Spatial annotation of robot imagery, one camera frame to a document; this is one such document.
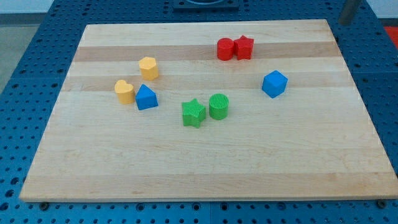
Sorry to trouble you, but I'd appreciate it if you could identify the green cylinder block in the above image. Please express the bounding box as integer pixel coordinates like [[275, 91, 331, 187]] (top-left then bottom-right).
[[209, 93, 229, 120]]

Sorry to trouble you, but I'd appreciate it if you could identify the green star block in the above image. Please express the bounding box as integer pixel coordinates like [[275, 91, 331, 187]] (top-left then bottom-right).
[[182, 98, 206, 128]]

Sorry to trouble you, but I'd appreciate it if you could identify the blue triangle block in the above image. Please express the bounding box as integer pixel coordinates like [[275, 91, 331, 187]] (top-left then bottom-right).
[[136, 84, 159, 110]]

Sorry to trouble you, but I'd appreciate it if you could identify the wooden board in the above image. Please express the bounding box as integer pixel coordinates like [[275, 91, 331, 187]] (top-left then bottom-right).
[[20, 19, 397, 202]]

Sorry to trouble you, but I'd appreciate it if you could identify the yellow hexagon block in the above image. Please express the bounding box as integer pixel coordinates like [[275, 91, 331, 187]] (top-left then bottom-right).
[[139, 57, 159, 81]]

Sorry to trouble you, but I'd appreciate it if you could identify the red cylinder block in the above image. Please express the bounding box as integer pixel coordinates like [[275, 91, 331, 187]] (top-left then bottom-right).
[[217, 38, 234, 61]]

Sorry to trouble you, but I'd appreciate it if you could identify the yellow heart block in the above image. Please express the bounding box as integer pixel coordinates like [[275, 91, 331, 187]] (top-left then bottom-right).
[[114, 80, 135, 105]]

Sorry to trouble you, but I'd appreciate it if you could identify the red star block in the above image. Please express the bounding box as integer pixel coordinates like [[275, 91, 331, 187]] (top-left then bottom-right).
[[234, 35, 254, 60]]

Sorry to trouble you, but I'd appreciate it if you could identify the blue cube block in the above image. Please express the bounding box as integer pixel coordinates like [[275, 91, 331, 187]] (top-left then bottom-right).
[[261, 70, 288, 98]]

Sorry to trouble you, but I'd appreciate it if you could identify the grey metal rod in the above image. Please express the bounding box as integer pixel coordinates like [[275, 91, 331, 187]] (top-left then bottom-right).
[[338, 0, 362, 26]]

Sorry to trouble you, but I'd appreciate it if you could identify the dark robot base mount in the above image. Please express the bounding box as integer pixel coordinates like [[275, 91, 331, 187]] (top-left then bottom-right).
[[172, 0, 239, 11]]

